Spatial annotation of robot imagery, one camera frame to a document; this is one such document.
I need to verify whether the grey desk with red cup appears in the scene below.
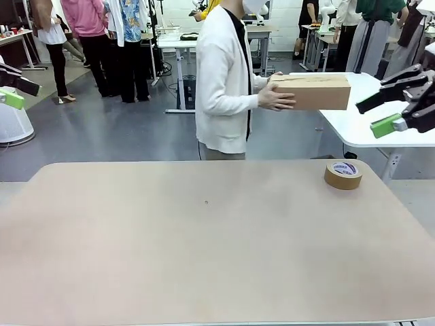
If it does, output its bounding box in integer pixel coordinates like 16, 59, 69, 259
0, 29, 50, 71

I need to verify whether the person in black t-shirt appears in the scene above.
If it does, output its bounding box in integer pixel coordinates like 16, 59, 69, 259
292, 0, 321, 62

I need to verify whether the person in pink top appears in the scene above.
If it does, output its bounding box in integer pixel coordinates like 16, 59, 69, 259
60, 0, 120, 99

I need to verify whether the grey desk with robot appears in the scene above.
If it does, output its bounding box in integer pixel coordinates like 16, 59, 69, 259
300, 23, 341, 73

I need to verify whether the person in white cardigan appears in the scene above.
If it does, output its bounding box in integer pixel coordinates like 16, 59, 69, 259
194, 0, 296, 162

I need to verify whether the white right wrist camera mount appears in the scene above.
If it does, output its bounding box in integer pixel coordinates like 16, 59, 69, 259
423, 41, 435, 71

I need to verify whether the person in yellow top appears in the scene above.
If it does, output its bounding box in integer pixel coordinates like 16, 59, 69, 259
188, 0, 222, 22

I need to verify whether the person in cream top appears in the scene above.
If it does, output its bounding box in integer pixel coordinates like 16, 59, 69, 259
334, 0, 364, 73

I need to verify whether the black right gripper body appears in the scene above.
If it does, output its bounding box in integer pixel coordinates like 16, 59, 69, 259
419, 69, 435, 103

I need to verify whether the white side table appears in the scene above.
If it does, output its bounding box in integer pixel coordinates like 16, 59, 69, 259
288, 71, 435, 184

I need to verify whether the white power strip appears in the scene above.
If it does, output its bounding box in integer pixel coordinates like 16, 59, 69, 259
389, 153, 402, 177

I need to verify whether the person's left hand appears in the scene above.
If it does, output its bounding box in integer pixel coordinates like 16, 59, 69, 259
266, 71, 285, 86

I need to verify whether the black computer tower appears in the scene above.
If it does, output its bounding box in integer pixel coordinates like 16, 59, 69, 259
182, 76, 197, 111

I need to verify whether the brown cardboard box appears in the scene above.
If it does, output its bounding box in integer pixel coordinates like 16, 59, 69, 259
268, 73, 352, 111

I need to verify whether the brown packing tape roll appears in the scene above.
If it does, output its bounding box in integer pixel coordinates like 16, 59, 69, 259
323, 160, 364, 192

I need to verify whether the black tripod stand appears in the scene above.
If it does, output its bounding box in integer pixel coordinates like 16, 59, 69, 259
147, 0, 162, 86

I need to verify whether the white desk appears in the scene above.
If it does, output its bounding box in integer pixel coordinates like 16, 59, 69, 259
156, 29, 203, 115

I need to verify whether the seated person in grey trousers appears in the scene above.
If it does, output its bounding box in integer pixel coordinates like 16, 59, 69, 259
57, 13, 91, 67

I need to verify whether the person's right forearm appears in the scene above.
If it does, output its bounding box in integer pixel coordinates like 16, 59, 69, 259
217, 90, 263, 113

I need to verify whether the person in brown clothes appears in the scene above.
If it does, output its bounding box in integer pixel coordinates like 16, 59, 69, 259
385, 0, 429, 80

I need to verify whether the grey desk with monitor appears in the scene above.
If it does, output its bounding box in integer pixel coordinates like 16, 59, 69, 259
246, 24, 280, 77

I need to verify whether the person's left forearm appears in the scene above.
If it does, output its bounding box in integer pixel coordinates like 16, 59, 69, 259
249, 73, 271, 91

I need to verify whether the person's right hand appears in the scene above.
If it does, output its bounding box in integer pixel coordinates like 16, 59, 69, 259
258, 82, 297, 113

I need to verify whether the person in blue floral shirt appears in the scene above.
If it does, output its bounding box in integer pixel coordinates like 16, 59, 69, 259
103, 0, 152, 104

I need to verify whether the person in green top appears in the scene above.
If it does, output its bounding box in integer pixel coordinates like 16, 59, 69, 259
345, 0, 408, 80

